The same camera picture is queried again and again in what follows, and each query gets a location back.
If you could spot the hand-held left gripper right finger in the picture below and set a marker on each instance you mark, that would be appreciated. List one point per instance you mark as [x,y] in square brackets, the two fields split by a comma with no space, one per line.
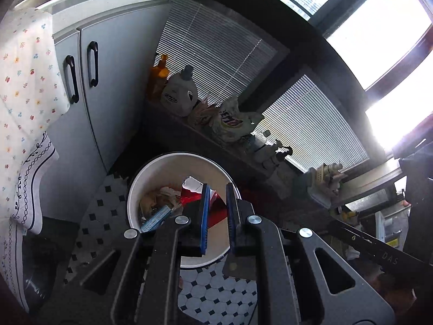
[231,217]

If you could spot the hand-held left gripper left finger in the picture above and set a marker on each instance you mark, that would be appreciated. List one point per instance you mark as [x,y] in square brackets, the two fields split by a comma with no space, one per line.
[204,217]

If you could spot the white trash bin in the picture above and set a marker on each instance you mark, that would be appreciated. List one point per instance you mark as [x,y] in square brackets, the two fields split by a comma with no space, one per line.
[189,166]

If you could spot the person's right hand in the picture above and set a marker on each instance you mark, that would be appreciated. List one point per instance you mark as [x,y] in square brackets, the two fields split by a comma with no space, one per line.
[395,294]

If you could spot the white pump bottle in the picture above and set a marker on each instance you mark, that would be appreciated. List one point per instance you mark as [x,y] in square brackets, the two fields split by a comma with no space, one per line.
[277,162]
[267,152]

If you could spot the clear plastic bottle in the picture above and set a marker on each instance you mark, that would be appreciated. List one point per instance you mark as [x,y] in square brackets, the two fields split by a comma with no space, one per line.
[253,142]

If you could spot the small plastic basket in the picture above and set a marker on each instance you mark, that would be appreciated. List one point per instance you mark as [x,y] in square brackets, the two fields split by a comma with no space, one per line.
[321,182]

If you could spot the detergent refill pouch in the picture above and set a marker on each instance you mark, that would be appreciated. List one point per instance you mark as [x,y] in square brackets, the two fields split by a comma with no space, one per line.
[233,122]

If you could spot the crumpled pink packet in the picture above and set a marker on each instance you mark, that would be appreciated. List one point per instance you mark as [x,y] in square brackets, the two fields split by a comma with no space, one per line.
[201,113]

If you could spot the white laundry detergent bottle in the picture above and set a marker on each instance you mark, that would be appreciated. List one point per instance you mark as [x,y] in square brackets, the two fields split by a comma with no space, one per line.
[177,96]

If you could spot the window blind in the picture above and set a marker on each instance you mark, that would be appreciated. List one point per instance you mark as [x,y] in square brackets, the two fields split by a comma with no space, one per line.
[318,125]
[216,50]

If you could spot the orange bottle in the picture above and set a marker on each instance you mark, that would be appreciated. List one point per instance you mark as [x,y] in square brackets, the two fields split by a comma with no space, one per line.
[157,81]

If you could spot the grey kitchen cabinet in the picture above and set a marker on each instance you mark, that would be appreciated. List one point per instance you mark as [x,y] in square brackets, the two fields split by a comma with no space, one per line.
[115,74]

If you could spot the white cloth with dark trim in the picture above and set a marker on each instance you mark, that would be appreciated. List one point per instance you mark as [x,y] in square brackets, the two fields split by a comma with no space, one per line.
[30,189]

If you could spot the floral tablecloth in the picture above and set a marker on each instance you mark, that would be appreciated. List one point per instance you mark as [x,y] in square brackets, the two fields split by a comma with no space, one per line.
[27,74]

